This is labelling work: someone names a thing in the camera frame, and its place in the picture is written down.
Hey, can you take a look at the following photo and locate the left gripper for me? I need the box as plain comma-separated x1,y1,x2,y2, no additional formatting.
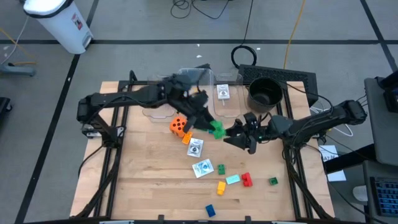
178,90,217,133

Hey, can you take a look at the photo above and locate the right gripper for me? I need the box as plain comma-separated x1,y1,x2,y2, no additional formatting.
223,112,269,155

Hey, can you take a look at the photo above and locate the bright green toy brick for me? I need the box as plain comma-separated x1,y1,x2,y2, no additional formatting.
208,120,228,140

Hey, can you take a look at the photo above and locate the orange-yellow toy block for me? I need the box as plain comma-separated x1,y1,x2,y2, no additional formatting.
181,131,193,146

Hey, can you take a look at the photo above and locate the white card box black emblem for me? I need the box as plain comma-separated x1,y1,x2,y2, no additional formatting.
186,138,205,159
216,83,231,101

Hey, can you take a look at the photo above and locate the red two-stud toy brick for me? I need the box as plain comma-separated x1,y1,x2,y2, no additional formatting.
241,172,254,188

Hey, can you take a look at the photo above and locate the yellow single-stud toy block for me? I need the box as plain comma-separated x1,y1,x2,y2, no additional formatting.
216,180,227,197

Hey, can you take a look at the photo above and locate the orange foam die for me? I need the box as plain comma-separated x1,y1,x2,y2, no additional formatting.
169,116,189,138

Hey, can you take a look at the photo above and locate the shallow clear plastic tray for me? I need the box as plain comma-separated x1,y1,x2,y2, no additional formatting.
142,73,178,121
213,73,244,119

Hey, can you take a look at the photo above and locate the deep clear plastic bin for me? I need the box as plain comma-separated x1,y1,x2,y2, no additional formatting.
175,67,215,114

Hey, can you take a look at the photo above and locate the black plastic bucket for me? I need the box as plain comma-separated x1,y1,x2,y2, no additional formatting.
248,77,284,113

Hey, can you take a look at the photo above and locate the white card box teal emblem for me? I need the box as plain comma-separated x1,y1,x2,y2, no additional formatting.
192,158,215,179

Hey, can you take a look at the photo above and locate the white paper sheet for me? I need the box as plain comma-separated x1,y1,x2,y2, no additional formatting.
318,144,340,162
326,170,347,182

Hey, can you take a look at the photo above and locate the white computer mouse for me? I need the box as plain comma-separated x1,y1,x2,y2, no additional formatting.
352,185,369,203

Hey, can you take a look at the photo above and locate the grey keyboard desk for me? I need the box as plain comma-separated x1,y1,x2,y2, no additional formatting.
362,159,398,224

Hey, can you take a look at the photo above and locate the black desk device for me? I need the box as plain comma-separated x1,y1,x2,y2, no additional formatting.
374,70,398,113

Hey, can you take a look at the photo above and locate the backlit computer keyboard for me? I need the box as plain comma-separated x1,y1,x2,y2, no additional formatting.
369,176,398,217

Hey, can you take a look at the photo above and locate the white trash bin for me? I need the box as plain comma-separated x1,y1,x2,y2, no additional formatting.
23,0,94,55

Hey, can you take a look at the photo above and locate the grey stand base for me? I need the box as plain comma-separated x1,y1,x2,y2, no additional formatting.
0,63,37,78

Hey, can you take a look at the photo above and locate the black floor object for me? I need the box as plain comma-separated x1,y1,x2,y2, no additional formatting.
0,96,13,123

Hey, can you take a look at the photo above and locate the coiled black floor cable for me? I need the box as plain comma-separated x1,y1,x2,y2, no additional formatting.
230,45,258,70

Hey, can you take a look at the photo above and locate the black aluminium table frame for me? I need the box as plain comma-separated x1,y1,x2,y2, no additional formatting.
70,70,336,224

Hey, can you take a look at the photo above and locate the looped black floor cable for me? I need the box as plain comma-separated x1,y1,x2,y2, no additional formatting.
170,0,233,20

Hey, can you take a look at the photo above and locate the yellow cable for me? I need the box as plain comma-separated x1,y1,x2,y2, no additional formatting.
282,0,307,70

